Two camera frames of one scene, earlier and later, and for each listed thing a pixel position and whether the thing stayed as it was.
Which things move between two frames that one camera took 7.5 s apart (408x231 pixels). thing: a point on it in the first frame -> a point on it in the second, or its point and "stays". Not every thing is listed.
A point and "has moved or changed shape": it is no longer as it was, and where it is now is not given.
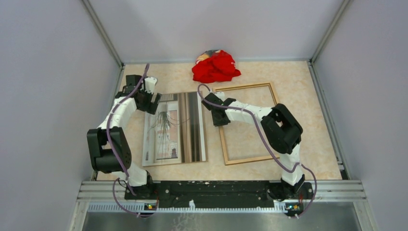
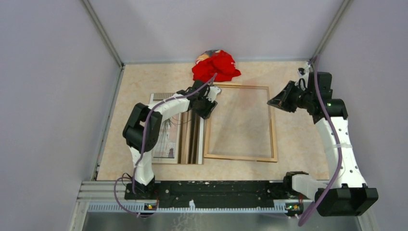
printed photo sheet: (176, 133) stays
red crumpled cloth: (214, 66) stays
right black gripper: (217, 122) -> (281, 100)
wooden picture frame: (243, 160) has moved or changed shape
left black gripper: (150, 107) -> (210, 106)
